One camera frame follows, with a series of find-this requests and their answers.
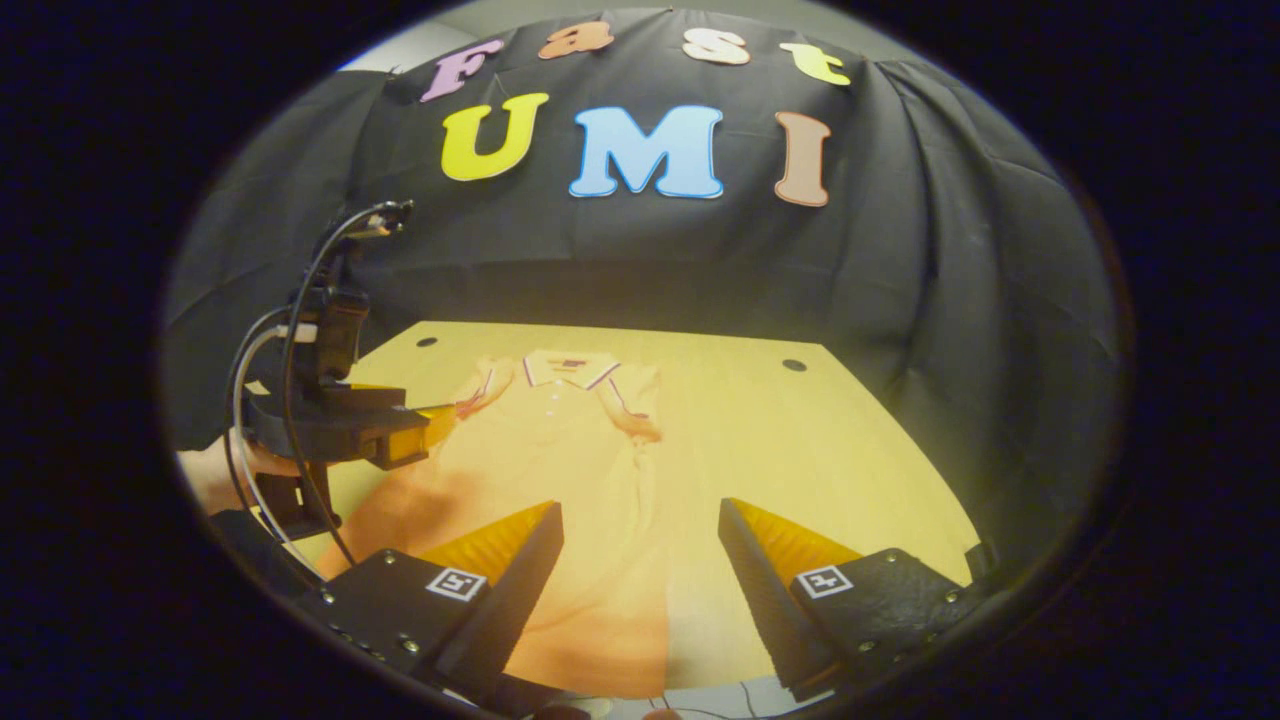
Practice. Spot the black backdrop cloth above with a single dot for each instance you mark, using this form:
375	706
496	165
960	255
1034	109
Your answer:
600	260

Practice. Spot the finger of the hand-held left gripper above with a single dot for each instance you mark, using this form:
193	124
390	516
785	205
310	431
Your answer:
375	396
415	430

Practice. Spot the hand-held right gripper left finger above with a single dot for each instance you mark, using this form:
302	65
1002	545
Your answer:
520	590

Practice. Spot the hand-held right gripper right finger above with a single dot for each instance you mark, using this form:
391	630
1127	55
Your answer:
760	600

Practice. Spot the orange collared T-shirt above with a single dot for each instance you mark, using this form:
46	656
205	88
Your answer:
560	460

